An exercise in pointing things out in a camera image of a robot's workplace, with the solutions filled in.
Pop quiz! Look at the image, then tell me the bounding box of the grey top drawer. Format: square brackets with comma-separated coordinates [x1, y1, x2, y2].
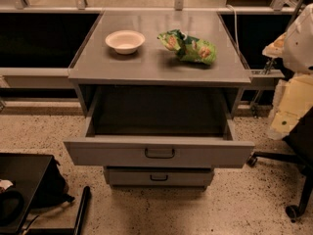
[65, 86, 254, 168]

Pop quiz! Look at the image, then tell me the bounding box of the grey drawer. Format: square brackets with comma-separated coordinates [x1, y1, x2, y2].
[104, 167, 214, 188]
[65, 86, 254, 168]

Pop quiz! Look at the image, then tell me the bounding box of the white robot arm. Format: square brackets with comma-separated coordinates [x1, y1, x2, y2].
[262, 4, 313, 140]

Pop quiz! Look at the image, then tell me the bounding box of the grey drawer cabinet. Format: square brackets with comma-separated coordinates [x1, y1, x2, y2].
[67, 10, 253, 192]

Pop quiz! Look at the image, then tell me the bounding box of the grey bottom drawer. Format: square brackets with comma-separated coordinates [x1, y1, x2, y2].
[104, 167, 214, 188]

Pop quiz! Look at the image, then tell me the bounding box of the green chip bag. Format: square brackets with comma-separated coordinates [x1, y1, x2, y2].
[157, 29, 216, 66]

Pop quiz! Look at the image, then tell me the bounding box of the white bowl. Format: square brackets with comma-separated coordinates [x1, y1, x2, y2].
[105, 30, 146, 55]

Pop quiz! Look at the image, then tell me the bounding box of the black backpack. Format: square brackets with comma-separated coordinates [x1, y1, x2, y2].
[31, 159, 74, 209]

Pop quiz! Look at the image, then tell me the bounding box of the black office chair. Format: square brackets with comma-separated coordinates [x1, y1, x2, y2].
[246, 108, 313, 222]

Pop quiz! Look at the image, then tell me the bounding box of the metal diagonal rod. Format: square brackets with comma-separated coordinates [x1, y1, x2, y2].
[249, 0, 311, 116]

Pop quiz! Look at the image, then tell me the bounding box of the white cable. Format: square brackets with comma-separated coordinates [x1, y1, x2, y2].
[226, 4, 243, 59]

